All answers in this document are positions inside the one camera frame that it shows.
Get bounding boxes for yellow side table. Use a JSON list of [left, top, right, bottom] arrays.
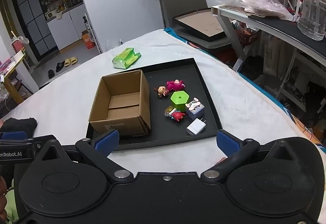
[[0, 50, 26, 105]]

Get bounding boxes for white kitchen cabinet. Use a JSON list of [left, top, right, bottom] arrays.
[[47, 4, 86, 50]]

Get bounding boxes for brown-haired doll figurine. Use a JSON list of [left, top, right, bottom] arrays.
[[154, 86, 169, 98]]

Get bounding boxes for brown cardboard box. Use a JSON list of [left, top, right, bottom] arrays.
[[88, 70, 151, 136]]

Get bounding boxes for orange carton box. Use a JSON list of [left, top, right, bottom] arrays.
[[82, 30, 95, 49]]

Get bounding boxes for purple cube toy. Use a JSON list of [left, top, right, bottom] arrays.
[[185, 97, 205, 120]]

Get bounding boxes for yellow slippers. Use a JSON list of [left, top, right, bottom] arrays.
[[64, 57, 78, 68]]

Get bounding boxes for grey desk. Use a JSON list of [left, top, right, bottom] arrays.
[[211, 5, 325, 71]]

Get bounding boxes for black framed cork tray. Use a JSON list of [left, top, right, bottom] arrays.
[[172, 8, 226, 42]]

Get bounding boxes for pink bear figurine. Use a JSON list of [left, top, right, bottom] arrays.
[[166, 79, 185, 91]]

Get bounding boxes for black glass door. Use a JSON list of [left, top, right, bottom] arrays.
[[12, 0, 57, 61]]

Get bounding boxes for black fuzzy sleeve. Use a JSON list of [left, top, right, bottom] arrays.
[[1, 118, 37, 140]]

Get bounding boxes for white USB charger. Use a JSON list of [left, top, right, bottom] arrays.
[[186, 118, 206, 135]]

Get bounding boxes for clear plastic jar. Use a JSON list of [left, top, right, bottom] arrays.
[[297, 0, 325, 41]]

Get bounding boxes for grey chair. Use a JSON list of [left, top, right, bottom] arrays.
[[161, 0, 230, 49]]

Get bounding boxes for green tissue pack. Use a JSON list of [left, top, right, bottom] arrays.
[[112, 48, 141, 70]]

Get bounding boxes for black shallow tray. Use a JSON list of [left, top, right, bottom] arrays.
[[86, 58, 224, 151]]

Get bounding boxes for green hexagonal box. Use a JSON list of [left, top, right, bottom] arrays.
[[170, 91, 189, 112]]

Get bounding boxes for black slippers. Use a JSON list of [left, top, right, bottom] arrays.
[[47, 61, 65, 79]]

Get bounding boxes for red blue keychain figurine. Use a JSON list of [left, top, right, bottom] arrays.
[[164, 106, 186, 122]]

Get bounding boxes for person's left hand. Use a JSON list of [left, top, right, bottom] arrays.
[[0, 176, 7, 221]]

